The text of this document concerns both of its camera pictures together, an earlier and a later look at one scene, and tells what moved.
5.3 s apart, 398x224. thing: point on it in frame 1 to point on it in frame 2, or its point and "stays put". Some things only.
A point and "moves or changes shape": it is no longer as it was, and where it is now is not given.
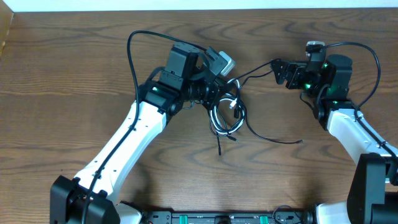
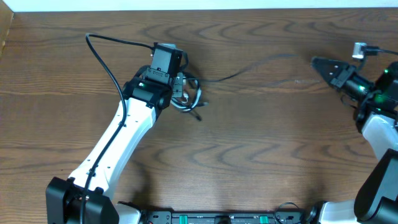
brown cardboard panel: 6,17 stays put
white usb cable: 232,104 moves or changes shape
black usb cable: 245,117 to 222,78
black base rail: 251,217 stays put
